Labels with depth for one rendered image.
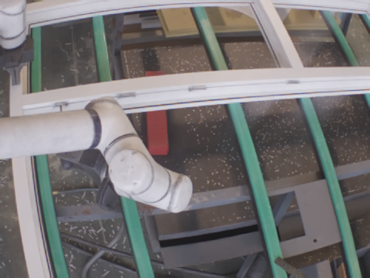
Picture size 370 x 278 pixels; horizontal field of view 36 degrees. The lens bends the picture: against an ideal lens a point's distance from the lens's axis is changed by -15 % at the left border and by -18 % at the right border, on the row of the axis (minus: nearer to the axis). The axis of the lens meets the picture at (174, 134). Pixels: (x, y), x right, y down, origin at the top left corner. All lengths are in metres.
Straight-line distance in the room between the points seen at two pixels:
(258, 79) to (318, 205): 0.41
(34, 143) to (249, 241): 0.89
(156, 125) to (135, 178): 0.75
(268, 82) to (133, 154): 0.63
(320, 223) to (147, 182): 0.58
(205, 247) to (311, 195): 0.39
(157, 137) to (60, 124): 0.75
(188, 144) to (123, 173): 0.77
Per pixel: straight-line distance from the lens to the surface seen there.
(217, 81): 1.76
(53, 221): 1.58
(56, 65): 3.04
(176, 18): 2.35
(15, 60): 1.57
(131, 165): 1.30
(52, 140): 1.29
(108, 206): 1.48
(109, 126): 1.37
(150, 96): 1.75
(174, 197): 1.39
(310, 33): 2.52
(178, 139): 2.06
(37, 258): 1.46
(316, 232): 1.67
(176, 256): 1.88
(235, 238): 1.93
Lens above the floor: 2.27
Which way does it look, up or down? 54 degrees down
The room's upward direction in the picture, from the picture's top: 9 degrees clockwise
